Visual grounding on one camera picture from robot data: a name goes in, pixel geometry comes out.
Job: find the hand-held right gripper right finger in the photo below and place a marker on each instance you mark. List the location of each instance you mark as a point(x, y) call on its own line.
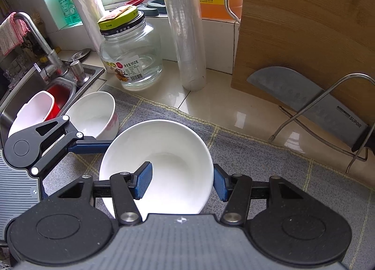
point(220, 183)

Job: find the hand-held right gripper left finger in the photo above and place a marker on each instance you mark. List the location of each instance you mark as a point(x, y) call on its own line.
point(143, 180)

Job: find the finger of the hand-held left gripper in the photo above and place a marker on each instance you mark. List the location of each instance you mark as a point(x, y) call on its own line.
point(88, 147)

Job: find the white bowl pink flower print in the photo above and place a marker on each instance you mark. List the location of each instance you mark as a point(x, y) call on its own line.
point(90, 114)

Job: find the plain white bowl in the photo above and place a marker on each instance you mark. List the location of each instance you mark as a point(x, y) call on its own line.
point(164, 147)

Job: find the grey and teal checked towel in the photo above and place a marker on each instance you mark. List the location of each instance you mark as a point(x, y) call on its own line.
point(263, 176)

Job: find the red plastic basin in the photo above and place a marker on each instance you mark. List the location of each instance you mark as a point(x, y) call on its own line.
point(60, 98)

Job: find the metal sink cylinder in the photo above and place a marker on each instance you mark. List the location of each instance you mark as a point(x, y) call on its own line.
point(79, 73)

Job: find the stainless steel sink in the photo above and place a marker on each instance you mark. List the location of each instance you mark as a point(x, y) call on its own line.
point(90, 72)

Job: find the round metal sink lid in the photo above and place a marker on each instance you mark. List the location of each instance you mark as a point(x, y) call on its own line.
point(79, 54)

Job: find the glass jar yellow-green lid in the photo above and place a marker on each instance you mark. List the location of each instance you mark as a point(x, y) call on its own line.
point(131, 53)

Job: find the steel faucet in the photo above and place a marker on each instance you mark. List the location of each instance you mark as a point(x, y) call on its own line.
point(44, 44)

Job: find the wide blade kitchen knife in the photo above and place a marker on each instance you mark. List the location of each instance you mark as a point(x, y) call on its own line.
point(293, 91)

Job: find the pink dish cloth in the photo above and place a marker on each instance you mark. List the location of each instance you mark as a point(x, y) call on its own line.
point(10, 35)

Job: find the short plastic wrap roll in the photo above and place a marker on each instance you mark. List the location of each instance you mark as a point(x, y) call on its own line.
point(85, 9)

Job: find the tall plastic wrap roll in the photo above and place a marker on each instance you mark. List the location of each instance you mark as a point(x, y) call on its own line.
point(184, 38)

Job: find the red lid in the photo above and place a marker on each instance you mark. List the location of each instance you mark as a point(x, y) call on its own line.
point(136, 1)

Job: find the bamboo cutting board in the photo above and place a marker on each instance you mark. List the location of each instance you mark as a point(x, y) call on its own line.
point(293, 24)

